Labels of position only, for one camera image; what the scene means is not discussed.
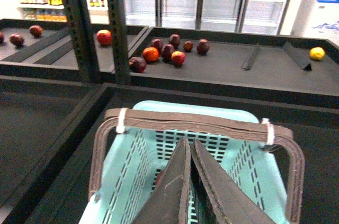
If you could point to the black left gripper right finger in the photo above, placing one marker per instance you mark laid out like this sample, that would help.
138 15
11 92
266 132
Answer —
217 198

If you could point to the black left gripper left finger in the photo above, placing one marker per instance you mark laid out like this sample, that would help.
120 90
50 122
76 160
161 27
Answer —
169 202

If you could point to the light blue plastic basket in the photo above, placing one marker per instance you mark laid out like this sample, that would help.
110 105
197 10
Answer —
137 156

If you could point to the brown basket handle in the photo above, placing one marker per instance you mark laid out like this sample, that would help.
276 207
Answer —
205 124

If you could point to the dark red apple front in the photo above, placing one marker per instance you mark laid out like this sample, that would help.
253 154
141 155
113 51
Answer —
137 64

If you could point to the red yellow apple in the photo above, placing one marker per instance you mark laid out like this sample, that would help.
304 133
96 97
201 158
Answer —
178 58

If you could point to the dark red apple middle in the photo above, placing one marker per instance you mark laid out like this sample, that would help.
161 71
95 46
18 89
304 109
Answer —
167 51

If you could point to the small dark red apple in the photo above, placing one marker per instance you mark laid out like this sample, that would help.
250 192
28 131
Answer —
188 46

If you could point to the dark red apple back left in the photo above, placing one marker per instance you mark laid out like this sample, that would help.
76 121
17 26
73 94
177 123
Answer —
158 44

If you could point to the dark red apple far left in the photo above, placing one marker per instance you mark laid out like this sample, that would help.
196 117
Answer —
1 38

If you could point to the white zip tie right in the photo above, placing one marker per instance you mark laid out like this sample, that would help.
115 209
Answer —
270 131

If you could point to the white zip tie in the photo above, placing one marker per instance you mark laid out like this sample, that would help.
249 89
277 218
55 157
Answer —
120 128
270 131

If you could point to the white zip tie left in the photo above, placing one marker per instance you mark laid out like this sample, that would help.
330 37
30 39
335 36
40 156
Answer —
120 128

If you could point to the black divider wedge left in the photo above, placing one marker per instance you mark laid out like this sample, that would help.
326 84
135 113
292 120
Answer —
251 58

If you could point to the black divider wedge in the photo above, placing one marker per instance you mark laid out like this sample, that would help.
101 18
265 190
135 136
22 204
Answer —
297 57
251 58

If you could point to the orange fruit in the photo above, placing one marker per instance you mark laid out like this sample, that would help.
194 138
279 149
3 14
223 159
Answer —
150 54

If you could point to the black display tray back right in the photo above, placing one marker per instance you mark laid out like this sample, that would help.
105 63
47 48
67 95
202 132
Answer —
274 76

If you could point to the black display tray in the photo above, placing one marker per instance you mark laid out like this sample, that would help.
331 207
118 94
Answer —
274 76
65 68

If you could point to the black divider wedge right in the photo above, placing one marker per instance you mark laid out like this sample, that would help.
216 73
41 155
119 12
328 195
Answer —
297 57

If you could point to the yellow lemon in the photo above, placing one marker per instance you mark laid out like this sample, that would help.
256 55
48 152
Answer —
317 53

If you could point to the black divider strip right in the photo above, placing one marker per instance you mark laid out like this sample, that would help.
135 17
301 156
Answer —
56 54

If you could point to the black divider strip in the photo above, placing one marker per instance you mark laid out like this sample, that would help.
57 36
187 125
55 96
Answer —
32 45
56 54

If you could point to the white blue chest freezer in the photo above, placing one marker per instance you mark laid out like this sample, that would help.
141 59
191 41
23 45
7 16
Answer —
317 19

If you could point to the black divider strip left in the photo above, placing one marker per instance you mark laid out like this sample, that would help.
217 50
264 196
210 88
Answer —
32 45

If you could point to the black display tray back left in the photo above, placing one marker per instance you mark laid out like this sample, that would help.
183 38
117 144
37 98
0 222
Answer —
65 68

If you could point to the bright red apple by post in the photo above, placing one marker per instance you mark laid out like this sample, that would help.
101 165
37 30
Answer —
104 37

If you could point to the dark metal post right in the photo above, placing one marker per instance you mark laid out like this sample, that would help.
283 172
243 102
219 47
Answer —
118 28

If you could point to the dark metal post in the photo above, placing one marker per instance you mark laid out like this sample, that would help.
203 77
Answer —
79 24
118 28

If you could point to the dark metal post left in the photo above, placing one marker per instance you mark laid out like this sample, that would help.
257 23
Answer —
79 24

